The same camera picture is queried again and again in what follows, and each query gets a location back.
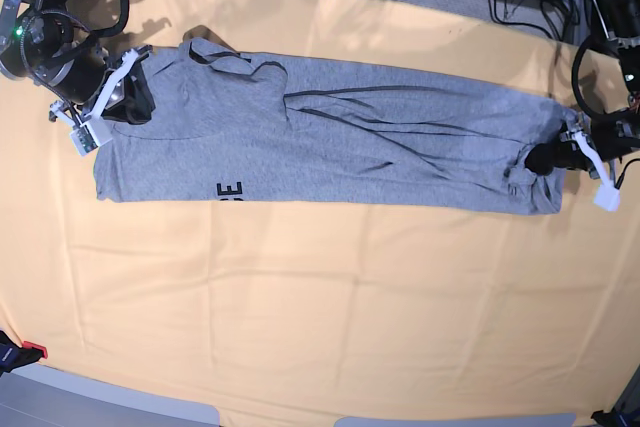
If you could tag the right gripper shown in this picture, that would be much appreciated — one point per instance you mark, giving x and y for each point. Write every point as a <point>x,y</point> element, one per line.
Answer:
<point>112,88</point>

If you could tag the yellow table cloth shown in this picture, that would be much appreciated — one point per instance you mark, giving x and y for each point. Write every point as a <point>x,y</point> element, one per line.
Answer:
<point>299,314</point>

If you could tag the black clamp right corner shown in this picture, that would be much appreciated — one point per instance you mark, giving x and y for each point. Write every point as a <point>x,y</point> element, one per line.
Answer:
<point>614,418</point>

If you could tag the grey t-shirt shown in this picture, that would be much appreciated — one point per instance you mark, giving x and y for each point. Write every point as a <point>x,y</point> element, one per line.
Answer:
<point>266,127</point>

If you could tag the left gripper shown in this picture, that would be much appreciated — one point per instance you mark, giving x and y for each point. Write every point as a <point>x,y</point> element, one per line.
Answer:
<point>611,141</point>

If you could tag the red and black clamp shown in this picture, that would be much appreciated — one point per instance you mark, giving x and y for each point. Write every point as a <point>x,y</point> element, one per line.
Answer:
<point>13,356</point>

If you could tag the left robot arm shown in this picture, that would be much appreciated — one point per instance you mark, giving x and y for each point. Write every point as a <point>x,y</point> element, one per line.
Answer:
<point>614,30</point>

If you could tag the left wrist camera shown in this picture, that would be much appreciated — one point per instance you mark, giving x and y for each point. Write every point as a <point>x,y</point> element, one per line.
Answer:
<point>607,198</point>

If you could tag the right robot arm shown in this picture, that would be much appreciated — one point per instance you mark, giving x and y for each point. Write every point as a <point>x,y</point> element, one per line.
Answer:
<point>43,41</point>

